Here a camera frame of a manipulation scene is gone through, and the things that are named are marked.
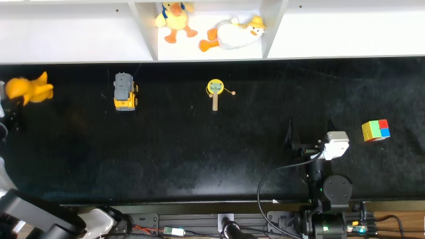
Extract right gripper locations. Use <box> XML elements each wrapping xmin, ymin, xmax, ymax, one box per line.
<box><xmin>284</xmin><ymin>118</ymin><xmax>337</xmax><ymax>157</ymax></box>

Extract yellow rattle drum toy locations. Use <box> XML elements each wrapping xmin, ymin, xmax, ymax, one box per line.
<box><xmin>205</xmin><ymin>78</ymin><xmax>237</xmax><ymax>112</ymax></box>

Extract grey and yellow toy truck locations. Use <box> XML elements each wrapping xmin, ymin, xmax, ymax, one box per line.
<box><xmin>113</xmin><ymin>72</ymin><xmax>139</xmax><ymax>112</ymax></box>

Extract orange toy dinosaur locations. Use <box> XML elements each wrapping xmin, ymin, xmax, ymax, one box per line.
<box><xmin>5</xmin><ymin>71</ymin><xmax>54</xmax><ymax>106</ymax></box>

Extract many-coloured puzzle cube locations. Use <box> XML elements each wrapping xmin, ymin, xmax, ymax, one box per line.
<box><xmin>361</xmin><ymin>118</ymin><xmax>392</xmax><ymax>143</ymax></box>

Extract white plush goose with hat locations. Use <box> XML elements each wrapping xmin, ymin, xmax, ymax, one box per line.
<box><xmin>198</xmin><ymin>15</ymin><xmax>266</xmax><ymax>53</ymax></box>

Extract yellow plush duck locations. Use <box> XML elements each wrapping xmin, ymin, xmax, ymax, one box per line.
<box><xmin>154</xmin><ymin>1</ymin><xmax>199</xmax><ymax>44</ymax></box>

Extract white shelf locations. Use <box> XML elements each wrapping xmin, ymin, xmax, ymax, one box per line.
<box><xmin>0</xmin><ymin>0</ymin><xmax>425</xmax><ymax>65</ymax></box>

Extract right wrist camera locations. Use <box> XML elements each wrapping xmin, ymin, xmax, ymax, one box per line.
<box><xmin>320</xmin><ymin>131</ymin><xmax>351</xmax><ymax>161</ymax></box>

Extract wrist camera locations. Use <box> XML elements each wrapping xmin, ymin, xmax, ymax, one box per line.
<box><xmin>0</xmin><ymin>80</ymin><xmax>6</xmax><ymax>119</ymax></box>
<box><xmin>320</xmin><ymin>131</ymin><xmax>351</xmax><ymax>161</ymax></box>

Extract black cable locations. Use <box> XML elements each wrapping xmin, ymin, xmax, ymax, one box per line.
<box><xmin>256</xmin><ymin>149</ymin><xmax>325</xmax><ymax>239</ymax></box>

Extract mounting rail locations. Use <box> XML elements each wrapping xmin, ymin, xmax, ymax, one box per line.
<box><xmin>127</xmin><ymin>200</ymin><xmax>408</xmax><ymax>239</ymax></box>

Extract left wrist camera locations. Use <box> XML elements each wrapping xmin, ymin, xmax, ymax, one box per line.
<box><xmin>0</xmin><ymin>80</ymin><xmax>6</xmax><ymax>119</ymax></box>

